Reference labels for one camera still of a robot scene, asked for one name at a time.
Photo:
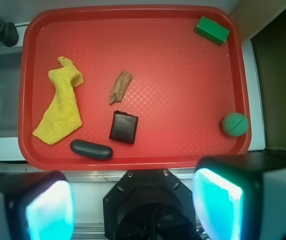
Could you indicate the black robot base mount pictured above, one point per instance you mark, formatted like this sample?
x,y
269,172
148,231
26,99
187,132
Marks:
x,y
149,205

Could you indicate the green textured ball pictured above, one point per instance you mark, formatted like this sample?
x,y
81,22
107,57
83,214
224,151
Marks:
x,y
235,124

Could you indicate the brown wood piece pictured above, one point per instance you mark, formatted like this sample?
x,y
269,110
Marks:
x,y
120,87

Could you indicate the red plastic tray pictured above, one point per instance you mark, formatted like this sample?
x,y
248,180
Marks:
x,y
183,85

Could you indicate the black leather wallet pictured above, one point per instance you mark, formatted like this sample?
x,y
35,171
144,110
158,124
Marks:
x,y
124,127

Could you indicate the dark green oblong toy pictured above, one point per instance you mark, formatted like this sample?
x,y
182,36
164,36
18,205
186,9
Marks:
x,y
91,150

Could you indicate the yellow knitted cloth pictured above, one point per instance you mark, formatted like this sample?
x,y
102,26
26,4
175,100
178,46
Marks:
x,y
62,117

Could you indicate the green rectangular block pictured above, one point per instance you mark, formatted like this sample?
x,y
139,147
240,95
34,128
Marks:
x,y
212,31

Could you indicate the grey sink basin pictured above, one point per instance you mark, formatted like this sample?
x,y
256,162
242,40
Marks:
x,y
10,73

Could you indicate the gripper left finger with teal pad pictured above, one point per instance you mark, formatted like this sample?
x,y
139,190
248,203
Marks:
x,y
36,206

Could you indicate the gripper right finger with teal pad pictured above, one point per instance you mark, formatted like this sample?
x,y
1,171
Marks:
x,y
241,197

